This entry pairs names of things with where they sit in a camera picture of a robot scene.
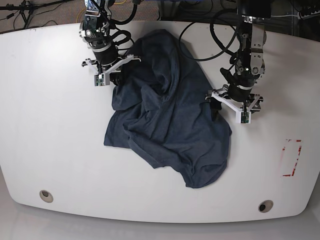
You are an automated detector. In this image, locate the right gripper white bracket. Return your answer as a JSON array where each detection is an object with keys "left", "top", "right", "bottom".
[{"left": 81, "top": 46, "right": 141, "bottom": 86}]

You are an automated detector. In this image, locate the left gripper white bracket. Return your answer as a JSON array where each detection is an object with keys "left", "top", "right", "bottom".
[{"left": 205, "top": 84, "right": 264, "bottom": 124}]

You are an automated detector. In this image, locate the dark blue T-shirt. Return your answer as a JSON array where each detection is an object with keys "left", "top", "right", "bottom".
[{"left": 104, "top": 29, "right": 232, "bottom": 189}]

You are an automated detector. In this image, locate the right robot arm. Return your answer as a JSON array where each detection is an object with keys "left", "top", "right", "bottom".
[{"left": 79, "top": 0, "right": 141, "bottom": 87}]

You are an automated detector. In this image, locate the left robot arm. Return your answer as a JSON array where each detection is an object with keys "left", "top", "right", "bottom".
[{"left": 206, "top": 0, "right": 271, "bottom": 124}]

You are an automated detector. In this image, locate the red tape rectangle marking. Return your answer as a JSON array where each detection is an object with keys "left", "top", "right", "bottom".
[{"left": 279, "top": 139, "right": 303, "bottom": 177}]

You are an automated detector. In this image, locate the black tripod stand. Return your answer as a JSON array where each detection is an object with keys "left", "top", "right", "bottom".
[{"left": 0, "top": 0, "right": 73, "bottom": 30}]

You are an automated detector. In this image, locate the white power strip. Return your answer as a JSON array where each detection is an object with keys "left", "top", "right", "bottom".
[{"left": 297, "top": 5, "right": 320, "bottom": 20}]

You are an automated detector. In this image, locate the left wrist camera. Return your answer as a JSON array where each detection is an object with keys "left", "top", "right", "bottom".
[{"left": 240, "top": 111, "right": 252, "bottom": 124}]

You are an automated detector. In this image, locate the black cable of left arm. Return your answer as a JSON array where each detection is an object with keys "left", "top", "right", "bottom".
[{"left": 177, "top": 8, "right": 245, "bottom": 62}]

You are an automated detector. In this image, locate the yellow cable on floor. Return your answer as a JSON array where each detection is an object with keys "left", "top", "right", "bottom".
[{"left": 76, "top": 1, "right": 87, "bottom": 24}]

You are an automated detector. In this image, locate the right table cable grommet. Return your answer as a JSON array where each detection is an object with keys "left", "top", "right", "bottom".
[{"left": 258, "top": 200, "right": 274, "bottom": 213}]

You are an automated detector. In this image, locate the table cable grommet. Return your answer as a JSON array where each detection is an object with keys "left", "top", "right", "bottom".
[
  {"left": 258, "top": 200, "right": 274, "bottom": 213},
  {"left": 39, "top": 190, "right": 54, "bottom": 203}
]

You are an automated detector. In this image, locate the left table cable grommet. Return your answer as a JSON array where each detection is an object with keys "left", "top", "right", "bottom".
[{"left": 39, "top": 190, "right": 54, "bottom": 203}]

